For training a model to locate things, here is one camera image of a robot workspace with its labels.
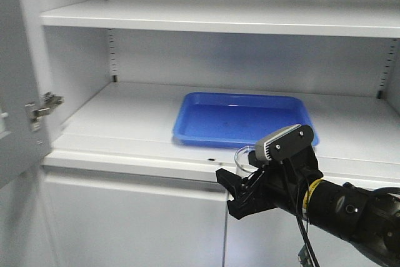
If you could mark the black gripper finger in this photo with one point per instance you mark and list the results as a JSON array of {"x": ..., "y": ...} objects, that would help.
[
  {"x": 230, "y": 181},
  {"x": 239, "y": 209}
]

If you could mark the clear glass beaker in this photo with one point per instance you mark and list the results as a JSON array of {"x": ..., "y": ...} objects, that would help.
[{"x": 243, "y": 167}]

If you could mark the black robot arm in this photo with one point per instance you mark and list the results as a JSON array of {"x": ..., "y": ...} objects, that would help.
[{"x": 369, "y": 220}]

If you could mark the white storage cabinet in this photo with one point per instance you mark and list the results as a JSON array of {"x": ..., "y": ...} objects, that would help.
[{"x": 123, "y": 89}]

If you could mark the blue plastic tray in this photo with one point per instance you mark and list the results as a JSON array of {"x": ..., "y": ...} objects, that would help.
[{"x": 228, "y": 120}]

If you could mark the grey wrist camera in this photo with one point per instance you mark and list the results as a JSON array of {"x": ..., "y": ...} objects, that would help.
[{"x": 281, "y": 144}]

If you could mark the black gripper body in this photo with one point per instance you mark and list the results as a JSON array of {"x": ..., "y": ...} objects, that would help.
[{"x": 283, "y": 183}]

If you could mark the open cabinet door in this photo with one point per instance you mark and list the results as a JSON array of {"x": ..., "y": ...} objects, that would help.
[{"x": 23, "y": 144}]

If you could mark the lower cabinet door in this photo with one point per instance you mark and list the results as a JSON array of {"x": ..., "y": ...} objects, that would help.
[{"x": 109, "y": 219}]

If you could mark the metal door hinge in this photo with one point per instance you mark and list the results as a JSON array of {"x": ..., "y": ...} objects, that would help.
[{"x": 35, "y": 113}]

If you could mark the upper cabinet shelf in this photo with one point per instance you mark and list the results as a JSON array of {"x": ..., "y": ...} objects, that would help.
[{"x": 216, "y": 17}]

